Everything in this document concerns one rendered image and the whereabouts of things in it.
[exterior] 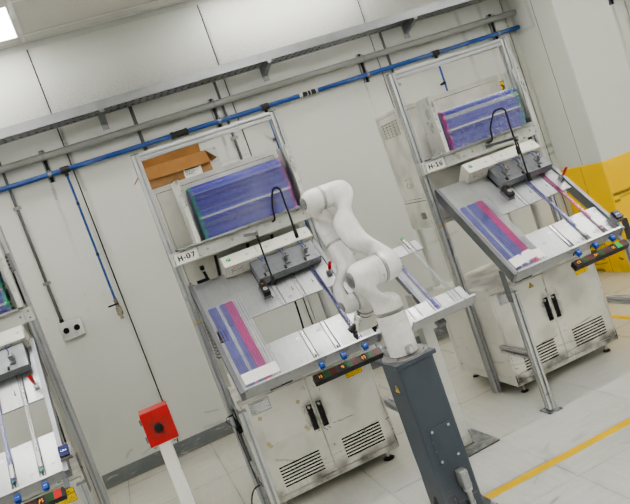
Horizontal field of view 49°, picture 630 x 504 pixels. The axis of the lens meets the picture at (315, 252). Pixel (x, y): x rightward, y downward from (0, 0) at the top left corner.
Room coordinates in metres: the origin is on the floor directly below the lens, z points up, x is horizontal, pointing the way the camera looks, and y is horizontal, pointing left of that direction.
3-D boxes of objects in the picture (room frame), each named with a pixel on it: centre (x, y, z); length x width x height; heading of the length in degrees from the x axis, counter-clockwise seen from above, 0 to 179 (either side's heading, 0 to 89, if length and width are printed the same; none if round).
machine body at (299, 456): (3.65, 0.35, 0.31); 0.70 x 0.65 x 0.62; 106
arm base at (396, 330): (2.72, -0.20, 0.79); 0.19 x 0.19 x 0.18
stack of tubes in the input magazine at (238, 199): (3.55, 0.26, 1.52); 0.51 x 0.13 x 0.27; 106
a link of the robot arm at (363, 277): (2.70, -0.17, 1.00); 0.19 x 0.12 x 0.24; 113
